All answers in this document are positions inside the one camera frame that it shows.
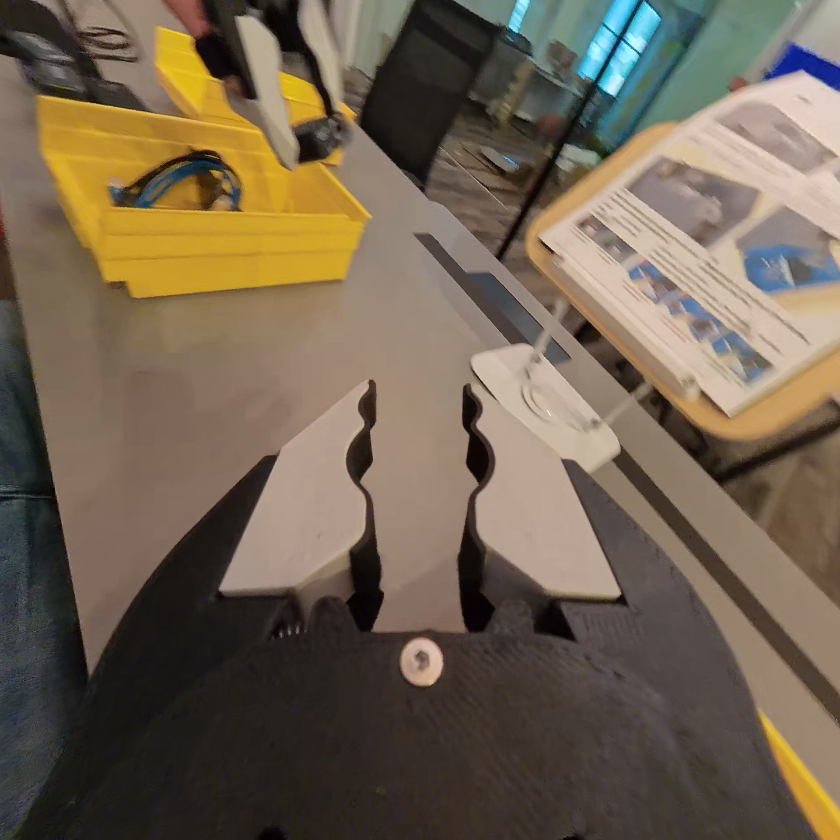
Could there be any printed instruction sheet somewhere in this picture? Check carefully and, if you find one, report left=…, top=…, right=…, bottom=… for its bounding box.
left=541, top=69, right=840, bottom=417

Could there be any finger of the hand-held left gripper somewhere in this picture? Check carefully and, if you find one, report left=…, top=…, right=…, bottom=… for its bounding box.
left=301, top=0, right=346, bottom=126
left=235, top=16, right=300, bottom=170

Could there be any person's blue jeans leg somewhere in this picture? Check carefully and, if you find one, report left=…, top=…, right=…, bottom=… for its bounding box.
left=0, top=298, right=89, bottom=840

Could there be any black device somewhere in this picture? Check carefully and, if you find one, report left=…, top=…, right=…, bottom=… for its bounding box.
left=0, top=13, right=152, bottom=112

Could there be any person's left hand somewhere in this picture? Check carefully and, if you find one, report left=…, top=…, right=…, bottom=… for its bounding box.
left=163, top=0, right=212, bottom=39

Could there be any blue ethernet cable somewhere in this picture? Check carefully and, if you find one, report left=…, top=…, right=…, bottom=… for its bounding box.
left=108, top=150, right=245, bottom=214

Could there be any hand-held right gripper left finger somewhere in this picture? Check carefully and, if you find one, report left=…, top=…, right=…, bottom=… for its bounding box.
left=218, top=379, right=385, bottom=632

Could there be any yellow plastic bin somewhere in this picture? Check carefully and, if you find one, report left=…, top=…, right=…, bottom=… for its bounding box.
left=36, top=95, right=373, bottom=300
left=758, top=712, right=840, bottom=840
left=154, top=26, right=358, bottom=168

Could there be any black office chair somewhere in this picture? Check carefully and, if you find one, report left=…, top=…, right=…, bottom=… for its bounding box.
left=360, top=0, right=509, bottom=193

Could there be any black cable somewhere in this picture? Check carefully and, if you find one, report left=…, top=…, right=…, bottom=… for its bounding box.
left=59, top=0, right=140, bottom=64

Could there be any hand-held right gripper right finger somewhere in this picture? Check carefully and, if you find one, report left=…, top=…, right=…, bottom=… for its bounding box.
left=457, top=384, right=622, bottom=632

